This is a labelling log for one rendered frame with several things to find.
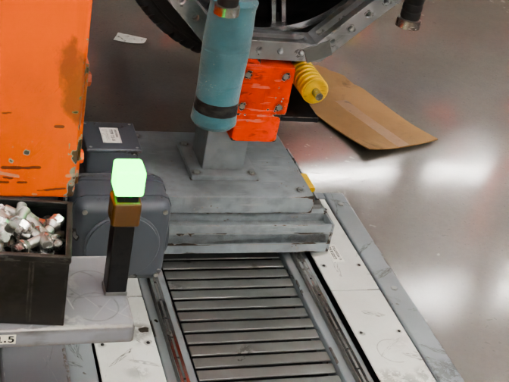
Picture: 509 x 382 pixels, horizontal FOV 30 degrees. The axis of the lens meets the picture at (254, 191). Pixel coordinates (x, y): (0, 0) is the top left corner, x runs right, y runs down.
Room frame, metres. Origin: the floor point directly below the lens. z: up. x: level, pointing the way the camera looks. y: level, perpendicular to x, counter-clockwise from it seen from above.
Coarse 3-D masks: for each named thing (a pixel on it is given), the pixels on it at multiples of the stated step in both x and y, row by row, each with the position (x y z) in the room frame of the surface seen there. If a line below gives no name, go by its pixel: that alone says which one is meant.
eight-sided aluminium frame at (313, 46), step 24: (168, 0) 1.69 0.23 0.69; (192, 0) 1.71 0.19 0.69; (360, 0) 1.88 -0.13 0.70; (192, 24) 1.71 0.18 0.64; (336, 24) 1.83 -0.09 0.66; (360, 24) 1.84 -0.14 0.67; (264, 48) 1.77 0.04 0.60; (288, 48) 1.79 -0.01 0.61; (312, 48) 1.80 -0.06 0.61; (336, 48) 1.82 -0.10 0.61
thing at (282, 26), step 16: (208, 0) 1.90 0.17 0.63; (272, 0) 1.88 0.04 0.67; (288, 0) 1.99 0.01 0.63; (304, 0) 1.98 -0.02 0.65; (320, 0) 1.95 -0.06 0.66; (336, 0) 1.93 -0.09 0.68; (256, 16) 1.91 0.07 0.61; (272, 16) 1.88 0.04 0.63; (288, 16) 1.92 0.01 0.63; (304, 16) 1.91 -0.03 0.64; (320, 16) 1.90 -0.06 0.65
